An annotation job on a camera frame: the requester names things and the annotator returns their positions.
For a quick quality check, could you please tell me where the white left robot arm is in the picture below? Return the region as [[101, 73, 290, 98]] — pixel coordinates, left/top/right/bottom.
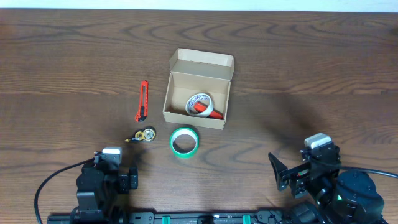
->
[[70, 152, 138, 223]]

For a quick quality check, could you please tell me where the brown cardboard box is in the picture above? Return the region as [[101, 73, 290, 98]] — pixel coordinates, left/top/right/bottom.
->
[[162, 48, 234, 129]]

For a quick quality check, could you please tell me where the black yellow correction tape dispenser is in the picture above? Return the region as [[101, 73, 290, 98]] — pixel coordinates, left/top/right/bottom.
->
[[125, 126, 156, 142]]

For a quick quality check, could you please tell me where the green tape roll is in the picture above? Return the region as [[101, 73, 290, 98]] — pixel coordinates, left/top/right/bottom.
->
[[169, 127, 199, 159]]

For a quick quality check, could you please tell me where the red marker pen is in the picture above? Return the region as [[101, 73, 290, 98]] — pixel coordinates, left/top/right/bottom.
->
[[193, 102, 224, 121]]

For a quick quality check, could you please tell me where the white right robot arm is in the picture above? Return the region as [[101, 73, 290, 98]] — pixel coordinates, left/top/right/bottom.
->
[[268, 142, 386, 223]]

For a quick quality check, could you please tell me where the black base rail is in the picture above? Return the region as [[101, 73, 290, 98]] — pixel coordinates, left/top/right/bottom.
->
[[46, 210, 312, 224]]

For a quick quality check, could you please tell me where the red utility knife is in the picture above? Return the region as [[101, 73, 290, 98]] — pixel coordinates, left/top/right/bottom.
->
[[135, 80, 149, 122]]

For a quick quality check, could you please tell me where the white tape roll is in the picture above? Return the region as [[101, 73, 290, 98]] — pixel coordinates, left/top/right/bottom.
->
[[185, 93, 214, 118]]

